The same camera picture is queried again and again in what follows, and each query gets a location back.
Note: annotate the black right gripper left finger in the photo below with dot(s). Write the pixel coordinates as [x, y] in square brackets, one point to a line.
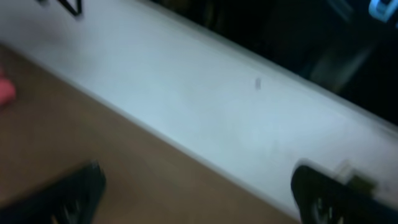
[72, 197]

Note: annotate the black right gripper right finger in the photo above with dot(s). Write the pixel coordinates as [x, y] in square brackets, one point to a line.
[321, 199]

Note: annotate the orange red t-shirt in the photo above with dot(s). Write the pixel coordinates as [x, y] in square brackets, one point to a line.
[8, 89]

